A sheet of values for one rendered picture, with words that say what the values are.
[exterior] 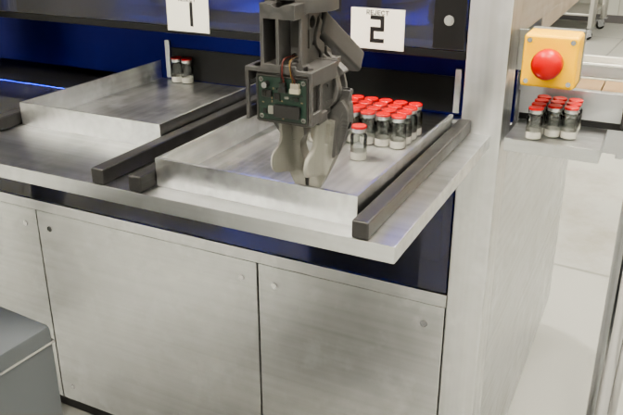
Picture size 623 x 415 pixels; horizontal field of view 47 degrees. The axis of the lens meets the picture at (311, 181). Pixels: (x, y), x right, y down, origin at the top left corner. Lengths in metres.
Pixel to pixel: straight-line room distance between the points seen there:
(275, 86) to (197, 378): 0.98
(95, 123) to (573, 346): 1.59
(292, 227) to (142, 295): 0.82
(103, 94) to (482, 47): 0.64
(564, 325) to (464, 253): 1.21
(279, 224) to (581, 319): 1.72
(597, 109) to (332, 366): 0.64
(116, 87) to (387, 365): 0.68
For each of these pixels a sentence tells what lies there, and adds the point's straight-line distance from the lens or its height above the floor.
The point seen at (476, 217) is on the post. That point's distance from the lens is 1.12.
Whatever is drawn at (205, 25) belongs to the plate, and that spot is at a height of 1.00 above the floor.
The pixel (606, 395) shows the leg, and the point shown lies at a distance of 1.41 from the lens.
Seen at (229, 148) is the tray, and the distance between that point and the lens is 0.99.
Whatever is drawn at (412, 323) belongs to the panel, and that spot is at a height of 0.53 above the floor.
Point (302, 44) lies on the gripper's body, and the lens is 0.67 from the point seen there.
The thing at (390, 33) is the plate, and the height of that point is 1.01.
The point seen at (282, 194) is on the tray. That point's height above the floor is 0.90.
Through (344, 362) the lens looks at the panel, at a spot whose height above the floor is 0.42.
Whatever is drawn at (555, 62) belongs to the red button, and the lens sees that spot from 1.00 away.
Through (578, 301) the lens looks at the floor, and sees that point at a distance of 2.48.
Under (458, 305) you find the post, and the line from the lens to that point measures 1.20.
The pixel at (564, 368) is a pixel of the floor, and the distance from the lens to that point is 2.15.
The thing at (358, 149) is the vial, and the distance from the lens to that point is 0.93.
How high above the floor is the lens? 1.20
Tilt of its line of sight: 21 degrees down
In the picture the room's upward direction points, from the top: straight up
